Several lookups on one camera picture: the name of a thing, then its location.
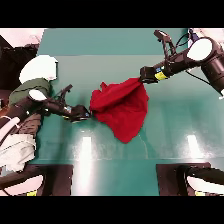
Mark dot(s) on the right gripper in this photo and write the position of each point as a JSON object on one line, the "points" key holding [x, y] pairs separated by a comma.
{"points": [[151, 74]]}

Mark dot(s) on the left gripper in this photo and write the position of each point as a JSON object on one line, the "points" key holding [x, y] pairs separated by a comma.
{"points": [[79, 112]]}

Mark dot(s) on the red T-shirt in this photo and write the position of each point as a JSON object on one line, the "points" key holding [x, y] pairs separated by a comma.
{"points": [[121, 106]]}

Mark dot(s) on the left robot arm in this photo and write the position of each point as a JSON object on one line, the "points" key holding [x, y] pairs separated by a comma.
{"points": [[20, 106]]}

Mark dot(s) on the brown garment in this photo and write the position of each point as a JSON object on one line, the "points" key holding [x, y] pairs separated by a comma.
{"points": [[32, 125]]}

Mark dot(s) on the white garment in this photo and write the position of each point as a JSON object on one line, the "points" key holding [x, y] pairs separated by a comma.
{"points": [[38, 68]]}

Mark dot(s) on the pale grey garment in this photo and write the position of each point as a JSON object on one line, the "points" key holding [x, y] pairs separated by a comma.
{"points": [[16, 151]]}

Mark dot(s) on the black garment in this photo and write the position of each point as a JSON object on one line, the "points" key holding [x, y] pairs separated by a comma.
{"points": [[16, 63]]}

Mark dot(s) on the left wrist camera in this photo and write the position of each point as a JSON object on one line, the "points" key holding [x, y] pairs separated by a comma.
{"points": [[64, 91]]}

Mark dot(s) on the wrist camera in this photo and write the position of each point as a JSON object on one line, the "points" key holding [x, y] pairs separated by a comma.
{"points": [[64, 91], [165, 39]]}

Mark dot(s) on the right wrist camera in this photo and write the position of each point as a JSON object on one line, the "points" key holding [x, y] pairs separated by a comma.
{"points": [[165, 39]]}

